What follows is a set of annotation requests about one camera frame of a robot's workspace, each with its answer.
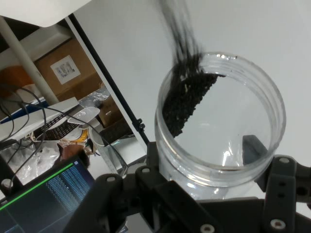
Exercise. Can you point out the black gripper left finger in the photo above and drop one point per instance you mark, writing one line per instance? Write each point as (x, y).
(107, 199)

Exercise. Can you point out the laptop screen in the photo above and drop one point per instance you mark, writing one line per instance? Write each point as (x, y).
(43, 199)

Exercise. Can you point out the clear plastic jar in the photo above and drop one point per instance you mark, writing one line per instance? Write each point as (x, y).
(230, 109)

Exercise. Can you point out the white round post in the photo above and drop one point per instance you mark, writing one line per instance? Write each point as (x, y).
(29, 63)

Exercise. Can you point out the cardboard box white label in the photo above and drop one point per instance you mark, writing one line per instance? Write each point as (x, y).
(82, 80)

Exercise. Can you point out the clear plastic bag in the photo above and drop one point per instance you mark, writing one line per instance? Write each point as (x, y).
(96, 97)

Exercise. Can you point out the black box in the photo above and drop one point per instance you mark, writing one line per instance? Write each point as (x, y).
(116, 132)

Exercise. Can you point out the black seeds heap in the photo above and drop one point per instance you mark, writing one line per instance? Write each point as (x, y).
(187, 102)

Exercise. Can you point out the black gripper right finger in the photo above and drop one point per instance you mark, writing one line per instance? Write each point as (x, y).
(281, 189)

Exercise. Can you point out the black tripod leg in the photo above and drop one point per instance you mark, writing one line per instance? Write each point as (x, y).
(114, 89)

